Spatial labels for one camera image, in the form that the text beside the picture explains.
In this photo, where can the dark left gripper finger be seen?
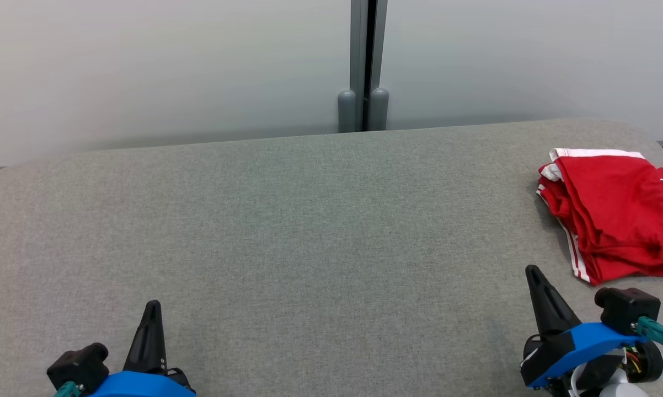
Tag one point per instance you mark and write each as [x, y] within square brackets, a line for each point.
[139, 347]
[158, 347]

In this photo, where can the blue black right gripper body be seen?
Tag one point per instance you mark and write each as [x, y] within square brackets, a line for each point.
[579, 344]

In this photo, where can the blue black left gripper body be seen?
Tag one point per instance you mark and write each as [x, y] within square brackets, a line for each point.
[144, 386]

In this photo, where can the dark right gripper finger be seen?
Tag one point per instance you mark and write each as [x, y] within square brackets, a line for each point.
[560, 311]
[541, 309]

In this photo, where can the red shirt with white sleeves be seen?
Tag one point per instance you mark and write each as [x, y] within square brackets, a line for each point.
[613, 267]

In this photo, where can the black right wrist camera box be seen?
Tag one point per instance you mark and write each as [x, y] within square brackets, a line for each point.
[629, 309]

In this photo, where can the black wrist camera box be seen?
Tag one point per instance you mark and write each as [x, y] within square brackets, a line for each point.
[629, 309]
[80, 364]

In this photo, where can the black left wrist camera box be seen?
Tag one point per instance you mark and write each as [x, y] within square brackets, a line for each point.
[80, 364]

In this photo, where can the teal right camera connector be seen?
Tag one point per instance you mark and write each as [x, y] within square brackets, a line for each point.
[654, 331]

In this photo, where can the teal camera connector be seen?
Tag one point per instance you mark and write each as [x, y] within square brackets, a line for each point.
[654, 331]
[67, 390]

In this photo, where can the teal left camera connector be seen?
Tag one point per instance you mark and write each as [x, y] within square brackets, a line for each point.
[67, 390]

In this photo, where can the grey rounded post foot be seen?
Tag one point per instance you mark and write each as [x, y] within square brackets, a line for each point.
[347, 113]
[379, 110]

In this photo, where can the grey double partition post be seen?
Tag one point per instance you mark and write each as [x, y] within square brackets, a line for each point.
[367, 44]

